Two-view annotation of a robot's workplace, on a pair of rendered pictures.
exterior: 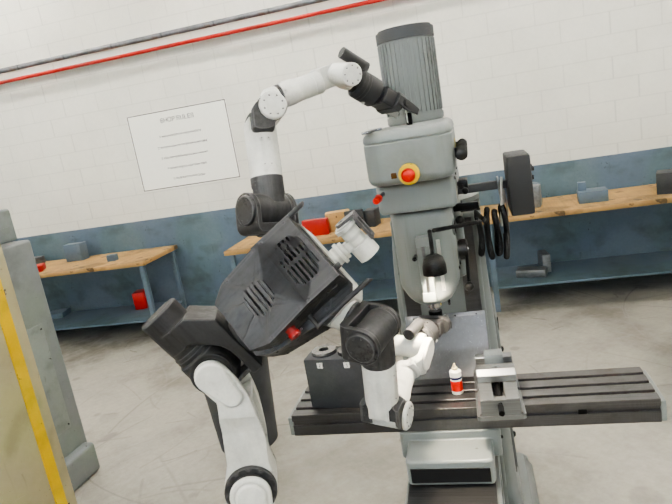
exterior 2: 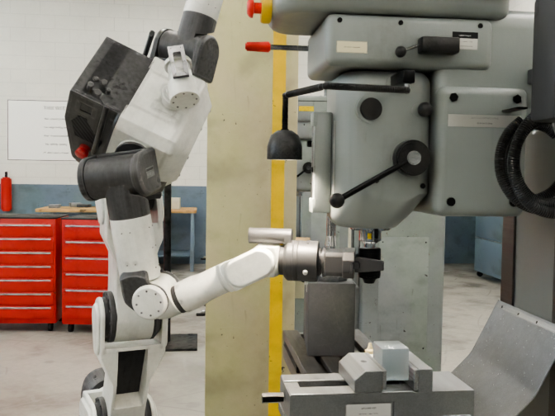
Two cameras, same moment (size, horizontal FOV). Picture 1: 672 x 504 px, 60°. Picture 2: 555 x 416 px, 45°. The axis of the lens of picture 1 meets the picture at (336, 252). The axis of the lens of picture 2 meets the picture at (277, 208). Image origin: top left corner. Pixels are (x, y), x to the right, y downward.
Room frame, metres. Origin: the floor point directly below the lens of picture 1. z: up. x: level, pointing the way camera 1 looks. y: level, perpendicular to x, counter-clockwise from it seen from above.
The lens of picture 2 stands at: (1.20, -1.56, 1.42)
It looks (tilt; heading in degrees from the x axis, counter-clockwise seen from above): 3 degrees down; 69
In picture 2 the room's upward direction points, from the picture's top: 1 degrees clockwise
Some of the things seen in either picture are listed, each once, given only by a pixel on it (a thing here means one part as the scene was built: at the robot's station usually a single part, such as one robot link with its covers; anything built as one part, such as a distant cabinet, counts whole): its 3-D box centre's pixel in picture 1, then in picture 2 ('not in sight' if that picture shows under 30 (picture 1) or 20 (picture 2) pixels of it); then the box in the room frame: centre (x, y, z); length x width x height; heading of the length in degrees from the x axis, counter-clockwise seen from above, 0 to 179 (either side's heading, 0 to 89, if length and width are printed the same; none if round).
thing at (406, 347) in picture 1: (413, 339); (274, 253); (1.72, -0.19, 1.25); 0.11 x 0.11 x 0.11; 61
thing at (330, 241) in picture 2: not in sight; (330, 228); (1.95, 0.01, 1.28); 0.03 x 0.03 x 0.11
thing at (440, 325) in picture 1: (428, 330); (326, 262); (1.81, -0.25, 1.23); 0.13 x 0.12 x 0.10; 61
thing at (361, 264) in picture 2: not in sight; (368, 265); (1.88, -0.33, 1.23); 0.06 x 0.02 x 0.03; 151
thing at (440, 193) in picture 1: (420, 188); (393, 52); (1.93, -0.31, 1.68); 0.34 x 0.24 x 0.10; 166
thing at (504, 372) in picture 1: (495, 372); (361, 371); (1.80, -0.45, 1.05); 0.12 x 0.06 x 0.04; 77
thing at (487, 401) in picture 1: (496, 378); (374, 389); (1.82, -0.46, 1.01); 0.35 x 0.15 x 0.11; 167
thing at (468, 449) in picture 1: (451, 428); not in sight; (1.89, -0.30, 0.82); 0.50 x 0.35 x 0.12; 166
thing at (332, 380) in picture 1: (341, 374); (328, 309); (1.96, 0.06, 1.06); 0.22 x 0.12 x 0.20; 69
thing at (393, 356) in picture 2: (493, 360); (390, 360); (1.85, -0.47, 1.07); 0.06 x 0.05 x 0.06; 77
